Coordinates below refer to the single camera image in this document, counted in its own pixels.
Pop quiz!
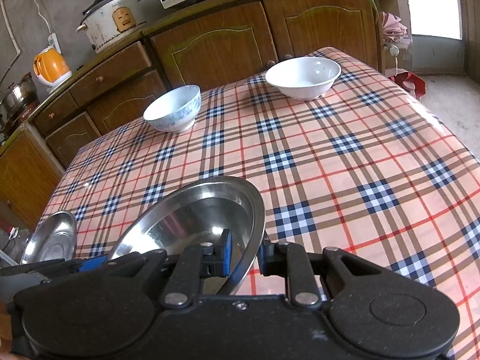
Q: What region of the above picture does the small steel bowl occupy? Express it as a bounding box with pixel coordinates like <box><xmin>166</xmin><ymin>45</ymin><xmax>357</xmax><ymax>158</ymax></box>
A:
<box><xmin>108</xmin><ymin>176</ymin><xmax>265</xmax><ymax>295</ymax></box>

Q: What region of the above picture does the small steel plate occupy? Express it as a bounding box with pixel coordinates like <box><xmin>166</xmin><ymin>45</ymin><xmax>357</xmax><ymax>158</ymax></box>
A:
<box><xmin>20</xmin><ymin>211</ymin><xmax>77</xmax><ymax>265</ymax></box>

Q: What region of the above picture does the plaid tablecloth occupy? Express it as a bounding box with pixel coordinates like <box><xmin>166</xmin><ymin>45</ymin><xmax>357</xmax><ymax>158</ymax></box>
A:
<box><xmin>44</xmin><ymin>47</ymin><xmax>479</xmax><ymax>359</ymax></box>

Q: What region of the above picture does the blue patterned ceramic bowl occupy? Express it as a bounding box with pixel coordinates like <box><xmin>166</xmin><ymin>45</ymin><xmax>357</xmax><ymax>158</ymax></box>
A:
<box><xmin>143</xmin><ymin>85</ymin><xmax>202</xmax><ymax>133</ymax></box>

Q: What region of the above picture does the white ceramic bowl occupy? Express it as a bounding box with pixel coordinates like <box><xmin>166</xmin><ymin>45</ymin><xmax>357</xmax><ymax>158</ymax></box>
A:
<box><xmin>265</xmin><ymin>56</ymin><xmax>342</xmax><ymax>101</ymax></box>

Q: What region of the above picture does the steel pot with lid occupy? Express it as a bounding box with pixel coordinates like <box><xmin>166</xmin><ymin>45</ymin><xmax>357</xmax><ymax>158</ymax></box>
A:
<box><xmin>1</xmin><ymin>72</ymin><xmax>38</xmax><ymax>119</ymax></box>

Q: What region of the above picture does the red gift bag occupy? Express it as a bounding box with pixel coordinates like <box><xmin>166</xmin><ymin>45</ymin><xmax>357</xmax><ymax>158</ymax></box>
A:
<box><xmin>387</xmin><ymin>71</ymin><xmax>426</xmax><ymax>100</ymax></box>

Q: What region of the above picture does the orange electric kettle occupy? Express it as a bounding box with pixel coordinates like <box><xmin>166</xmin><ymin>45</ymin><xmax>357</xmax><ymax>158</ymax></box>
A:
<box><xmin>32</xmin><ymin>46</ymin><xmax>72</xmax><ymax>92</ymax></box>

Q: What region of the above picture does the wooden kitchen cabinet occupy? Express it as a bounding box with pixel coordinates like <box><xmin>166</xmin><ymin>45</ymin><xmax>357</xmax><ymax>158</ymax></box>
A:
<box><xmin>1</xmin><ymin>0</ymin><xmax>400</xmax><ymax>230</ymax></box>

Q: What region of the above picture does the white power strip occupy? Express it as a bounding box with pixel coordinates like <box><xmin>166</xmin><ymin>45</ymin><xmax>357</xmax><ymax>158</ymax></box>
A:
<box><xmin>47</xmin><ymin>33</ymin><xmax>62</xmax><ymax>54</ymax></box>

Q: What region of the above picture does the white rice cooker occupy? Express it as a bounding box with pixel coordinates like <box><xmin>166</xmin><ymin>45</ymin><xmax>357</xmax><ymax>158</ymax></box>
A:
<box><xmin>76</xmin><ymin>0</ymin><xmax>147</xmax><ymax>54</ymax></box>

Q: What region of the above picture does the pink cloth bundle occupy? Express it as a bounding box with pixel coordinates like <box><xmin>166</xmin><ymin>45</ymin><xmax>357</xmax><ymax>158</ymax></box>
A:
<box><xmin>381</xmin><ymin>11</ymin><xmax>411</xmax><ymax>49</ymax></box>

